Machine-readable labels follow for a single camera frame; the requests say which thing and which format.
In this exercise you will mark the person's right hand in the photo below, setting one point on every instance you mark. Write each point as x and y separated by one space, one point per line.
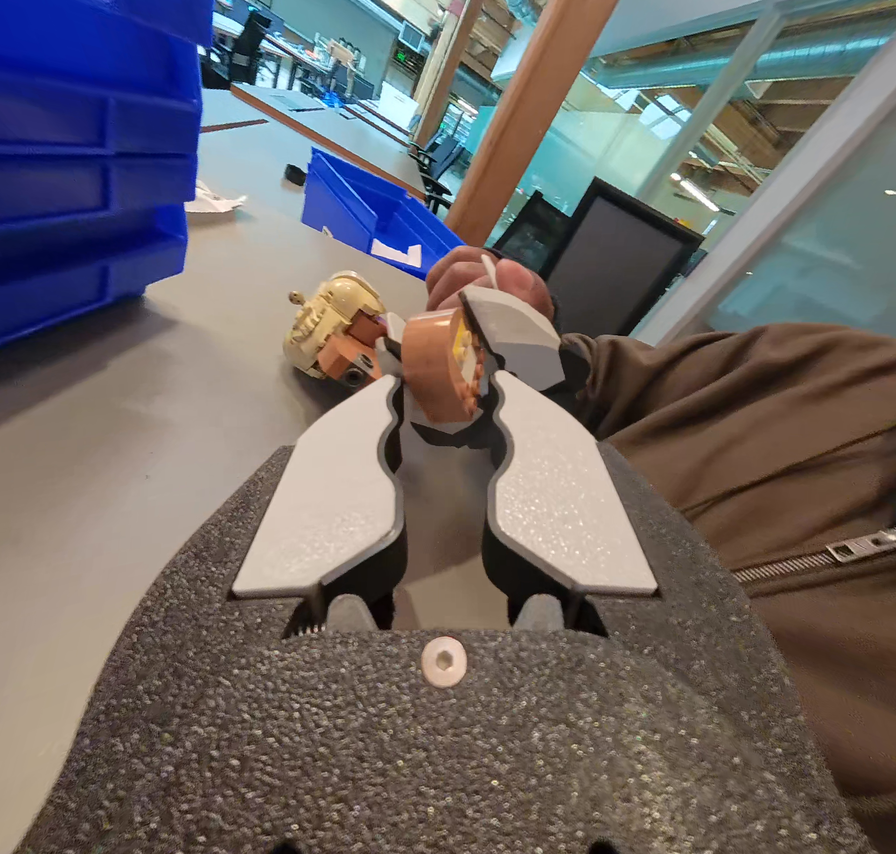
455 273

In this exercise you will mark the white paper slip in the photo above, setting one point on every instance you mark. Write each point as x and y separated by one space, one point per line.
395 252

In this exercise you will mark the silver ventilation duct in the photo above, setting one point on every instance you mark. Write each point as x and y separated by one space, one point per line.
770 63

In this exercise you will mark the stack of blue plastic bins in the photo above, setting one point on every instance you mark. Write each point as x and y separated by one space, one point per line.
91 168

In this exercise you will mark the small blue plastic bin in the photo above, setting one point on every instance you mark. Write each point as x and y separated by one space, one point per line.
343 203

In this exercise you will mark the wood-edged grey table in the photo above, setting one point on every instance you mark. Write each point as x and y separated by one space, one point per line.
329 126

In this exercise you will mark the person's right forearm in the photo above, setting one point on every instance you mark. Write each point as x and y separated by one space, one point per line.
735 378

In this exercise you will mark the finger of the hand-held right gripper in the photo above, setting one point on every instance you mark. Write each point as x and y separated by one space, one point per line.
521 339
390 351

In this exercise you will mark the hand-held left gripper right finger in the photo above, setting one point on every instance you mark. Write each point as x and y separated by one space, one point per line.
567 511

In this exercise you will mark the wooden pillar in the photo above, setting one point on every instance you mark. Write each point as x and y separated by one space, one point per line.
455 49
546 84

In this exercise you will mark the black framed grey board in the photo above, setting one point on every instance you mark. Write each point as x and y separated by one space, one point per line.
616 259

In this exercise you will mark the tan brick model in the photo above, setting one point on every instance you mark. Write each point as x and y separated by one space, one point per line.
329 308

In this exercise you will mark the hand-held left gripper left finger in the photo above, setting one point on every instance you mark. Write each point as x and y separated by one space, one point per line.
329 511

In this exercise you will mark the round brown brick assembly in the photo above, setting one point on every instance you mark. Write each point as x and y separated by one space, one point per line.
434 364

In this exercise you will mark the group of black office chairs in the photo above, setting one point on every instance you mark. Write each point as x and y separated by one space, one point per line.
245 49

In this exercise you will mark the black mesh office chair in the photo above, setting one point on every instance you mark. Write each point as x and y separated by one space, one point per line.
532 238

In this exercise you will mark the grey desk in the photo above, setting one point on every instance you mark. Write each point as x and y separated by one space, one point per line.
140 448

